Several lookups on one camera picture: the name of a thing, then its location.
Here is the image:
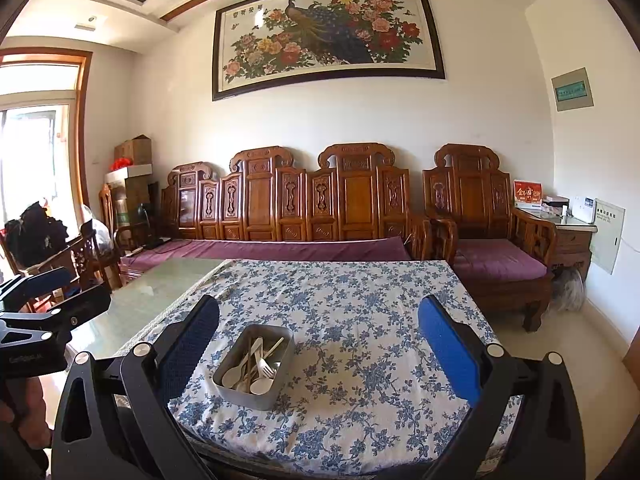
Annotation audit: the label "white router box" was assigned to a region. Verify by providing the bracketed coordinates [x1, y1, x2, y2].
[570, 196, 597, 224]

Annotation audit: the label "purple sofa cushion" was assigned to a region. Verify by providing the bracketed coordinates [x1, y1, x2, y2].
[122, 236, 413, 273]

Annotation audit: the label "person's left hand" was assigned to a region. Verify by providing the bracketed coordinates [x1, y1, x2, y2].
[27, 375, 53, 450]

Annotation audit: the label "black desk lamp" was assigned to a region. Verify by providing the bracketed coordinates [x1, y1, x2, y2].
[137, 202, 157, 247]

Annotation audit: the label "purple armchair cushion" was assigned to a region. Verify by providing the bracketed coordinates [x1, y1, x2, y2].
[454, 238, 548, 281]

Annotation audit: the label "open cardboard box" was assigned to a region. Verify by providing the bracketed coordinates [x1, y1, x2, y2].
[114, 135, 152, 167]

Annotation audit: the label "tall backed wooden chair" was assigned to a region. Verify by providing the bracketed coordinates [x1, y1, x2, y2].
[98, 183, 133, 261]

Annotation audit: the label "grey electrical panel door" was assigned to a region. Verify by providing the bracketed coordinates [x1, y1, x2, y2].
[590, 199, 626, 275]

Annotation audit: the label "carved wooden armchair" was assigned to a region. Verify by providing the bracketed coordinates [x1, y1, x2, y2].
[422, 143, 558, 332]

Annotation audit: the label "wooden door frame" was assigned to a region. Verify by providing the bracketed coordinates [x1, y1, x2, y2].
[0, 47, 94, 221]

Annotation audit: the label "white fluffy bundle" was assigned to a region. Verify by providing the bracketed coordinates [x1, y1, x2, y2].
[552, 267, 586, 312]

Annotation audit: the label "clear plastic bag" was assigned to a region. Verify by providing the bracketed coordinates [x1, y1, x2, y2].
[80, 205, 111, 252]

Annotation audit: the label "blue floral tablecloth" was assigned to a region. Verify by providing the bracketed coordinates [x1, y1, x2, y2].
[127, 259, 523, 476]

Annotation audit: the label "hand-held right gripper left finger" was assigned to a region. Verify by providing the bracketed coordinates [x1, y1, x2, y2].
[50, 295, 221, 480]

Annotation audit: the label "wooden side table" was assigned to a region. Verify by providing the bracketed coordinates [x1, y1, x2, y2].
[515, 207, 598, 282]

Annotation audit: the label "green labelled wall panel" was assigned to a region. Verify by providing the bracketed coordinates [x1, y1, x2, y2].
[551, 67, 595, 112]

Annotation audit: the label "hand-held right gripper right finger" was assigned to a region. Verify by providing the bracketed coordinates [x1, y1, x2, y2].
[419, 295, 586, 480]

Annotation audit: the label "grey metal tin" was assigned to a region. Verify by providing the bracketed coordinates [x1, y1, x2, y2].
[212, 324, 296, 411]

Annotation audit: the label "framed peacock painting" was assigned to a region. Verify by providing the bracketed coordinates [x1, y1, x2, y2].
[211, 0, 446, 102]

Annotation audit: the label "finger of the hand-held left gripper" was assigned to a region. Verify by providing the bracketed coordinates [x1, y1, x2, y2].
[37, 286, 112, 334]
[0, 266, 73, 311]

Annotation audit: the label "long carved wooden sofa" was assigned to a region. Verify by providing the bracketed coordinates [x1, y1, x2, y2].
[117, 142, 458, 286]

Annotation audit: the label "dark wooden dining chair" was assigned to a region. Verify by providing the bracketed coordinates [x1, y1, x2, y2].
[65, 230, 123, 293]

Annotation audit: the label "black bag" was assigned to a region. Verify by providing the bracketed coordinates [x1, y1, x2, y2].
[5, 201, 68, 266]

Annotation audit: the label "reddish wooden dining chair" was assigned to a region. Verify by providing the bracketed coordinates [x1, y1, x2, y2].
[0, 247, 68, 313]

